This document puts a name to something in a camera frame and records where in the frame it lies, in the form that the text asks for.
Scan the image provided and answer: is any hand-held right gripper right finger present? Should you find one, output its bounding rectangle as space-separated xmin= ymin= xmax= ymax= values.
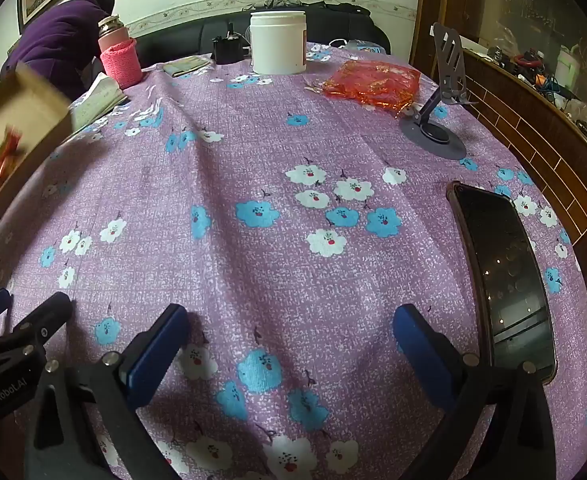
xmin=391 ymin=303 xmax=557 ymax=480

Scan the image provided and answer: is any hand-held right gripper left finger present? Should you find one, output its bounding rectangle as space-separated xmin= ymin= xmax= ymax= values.
xmin=24 ymin=303 xmax=191 ymax=480

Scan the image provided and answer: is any brown cardboard box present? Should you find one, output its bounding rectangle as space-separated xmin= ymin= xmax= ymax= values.
xmin=0 ymin=62 xmax=77 ymax=241

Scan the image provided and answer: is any black smartphone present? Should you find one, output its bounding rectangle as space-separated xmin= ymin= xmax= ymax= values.
xmin=445 ymin=181 xmax=559 ymax=386

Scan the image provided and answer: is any purple floral tablecloth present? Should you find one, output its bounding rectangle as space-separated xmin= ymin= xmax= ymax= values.
xmin=0 ymin=41 xmax=587 ymax=480

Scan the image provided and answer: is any white tissue pack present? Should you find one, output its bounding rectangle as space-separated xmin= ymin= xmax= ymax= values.
xmin=70 ymin=72 xmax=130 ymax=132

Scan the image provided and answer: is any grey folding phone stand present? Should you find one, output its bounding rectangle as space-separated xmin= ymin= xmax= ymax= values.
xmin=399 ymin=22 xmax=479 ymax=161

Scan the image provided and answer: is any wooden cabinet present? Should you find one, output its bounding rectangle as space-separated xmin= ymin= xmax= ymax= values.
xmin=407 ymin=0 xmax=587 ymax=292

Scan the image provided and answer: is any bottle with pink knit sleeve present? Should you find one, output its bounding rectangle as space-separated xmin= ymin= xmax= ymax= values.
xmin=97 ymin=15 xmax=143 ymax=89

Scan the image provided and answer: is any red organza gift bag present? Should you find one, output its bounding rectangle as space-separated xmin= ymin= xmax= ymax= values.
xmin=321 ymin=60 xmax=422 ymax=112

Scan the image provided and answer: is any green patterned wallet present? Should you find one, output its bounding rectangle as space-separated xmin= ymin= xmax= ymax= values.
xmin=160 ymin=56 xmax=212 ymax=80

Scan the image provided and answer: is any black sofa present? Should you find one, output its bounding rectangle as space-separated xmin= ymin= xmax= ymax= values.
xmin=132 ymin=2 xmax=390 ymax=70

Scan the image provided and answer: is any black pouch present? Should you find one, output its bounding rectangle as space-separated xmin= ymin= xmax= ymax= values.
xmin=210 ymin=22 xmax=247 ymax=65

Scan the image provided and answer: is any white plastic container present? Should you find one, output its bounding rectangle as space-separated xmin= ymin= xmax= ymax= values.
xmin=557 ymin=45 xmax=582 ymax=87

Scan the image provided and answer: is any white plastic jar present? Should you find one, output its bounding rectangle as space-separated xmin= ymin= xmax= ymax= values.
xmin=250 ymin=10 xmax=307 ymax=76

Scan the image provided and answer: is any tangle of cables and tools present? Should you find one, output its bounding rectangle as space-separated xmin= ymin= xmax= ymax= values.
xmin=487 ymin=44 xmax=587 ymax=161

